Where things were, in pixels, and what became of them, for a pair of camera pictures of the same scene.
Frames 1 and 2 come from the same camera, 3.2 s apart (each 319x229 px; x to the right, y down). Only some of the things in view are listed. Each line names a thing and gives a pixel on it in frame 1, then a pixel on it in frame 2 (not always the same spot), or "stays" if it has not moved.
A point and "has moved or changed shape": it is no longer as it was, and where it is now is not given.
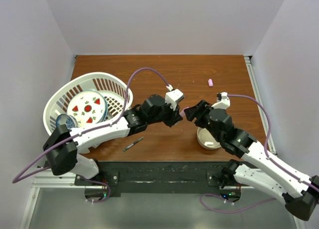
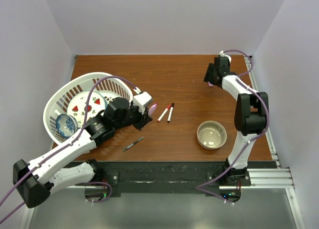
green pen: x=133 y=143 stays
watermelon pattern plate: x=87 y=108 stays
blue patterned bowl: x=67 y=119 stays
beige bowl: x=206 y=139 stays
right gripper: x=198 y=112 → x=208 y=75
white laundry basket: x=117 y=91 stays
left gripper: x=174 y=115 → x=142 y=120
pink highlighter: x=182 y=113 has moved or changed shape
